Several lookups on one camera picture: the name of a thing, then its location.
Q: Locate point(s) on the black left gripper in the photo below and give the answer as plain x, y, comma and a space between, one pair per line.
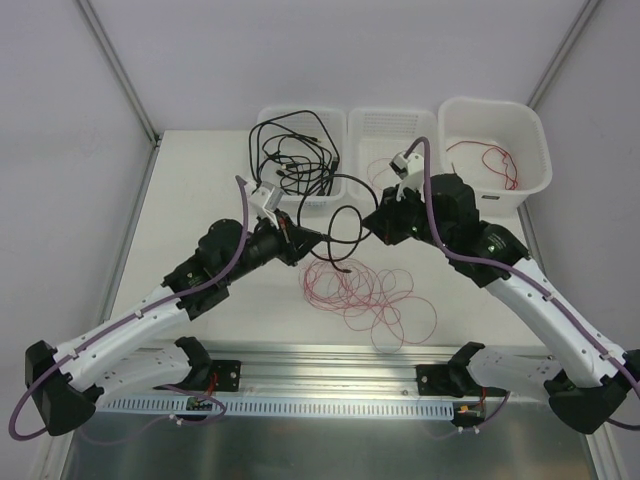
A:
291, 238

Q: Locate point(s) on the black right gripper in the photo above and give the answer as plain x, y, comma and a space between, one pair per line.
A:
392, 220

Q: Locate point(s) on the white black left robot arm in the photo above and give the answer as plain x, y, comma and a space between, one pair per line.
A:
68, 382

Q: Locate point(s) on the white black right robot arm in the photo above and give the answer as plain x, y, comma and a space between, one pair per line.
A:
587, 377

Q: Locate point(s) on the white perforated middle basket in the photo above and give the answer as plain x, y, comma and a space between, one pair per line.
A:
376, 135

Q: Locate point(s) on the white perforated basket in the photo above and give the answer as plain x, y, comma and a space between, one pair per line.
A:
376, 135
301, 150

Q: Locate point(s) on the white perforated left basket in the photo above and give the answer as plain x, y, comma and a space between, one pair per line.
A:
301, 150

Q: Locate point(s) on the white deep right basket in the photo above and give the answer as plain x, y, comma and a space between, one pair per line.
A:
497, 147

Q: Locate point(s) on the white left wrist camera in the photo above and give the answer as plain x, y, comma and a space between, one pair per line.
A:
264, 199

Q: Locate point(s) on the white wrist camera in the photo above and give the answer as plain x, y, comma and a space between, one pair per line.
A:
409, 167
264, 199

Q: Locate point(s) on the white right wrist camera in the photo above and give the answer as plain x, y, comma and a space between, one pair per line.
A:
409, 167

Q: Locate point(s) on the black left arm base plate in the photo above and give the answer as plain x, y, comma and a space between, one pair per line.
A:
215, 376

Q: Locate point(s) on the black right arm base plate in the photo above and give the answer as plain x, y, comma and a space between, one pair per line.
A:
445, 380

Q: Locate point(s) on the aluminium rail frame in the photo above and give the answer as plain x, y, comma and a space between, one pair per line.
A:
290, 349

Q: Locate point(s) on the white slotted cable duct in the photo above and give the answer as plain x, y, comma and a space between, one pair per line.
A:
402, 409

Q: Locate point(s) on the right aluminium corner post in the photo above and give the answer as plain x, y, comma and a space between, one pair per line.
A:
563, 52

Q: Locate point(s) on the aluminium corner post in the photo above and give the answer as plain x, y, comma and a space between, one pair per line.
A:
563, 52
100, 35

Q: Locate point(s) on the left aluminium corner post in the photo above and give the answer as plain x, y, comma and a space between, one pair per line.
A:
100, 35

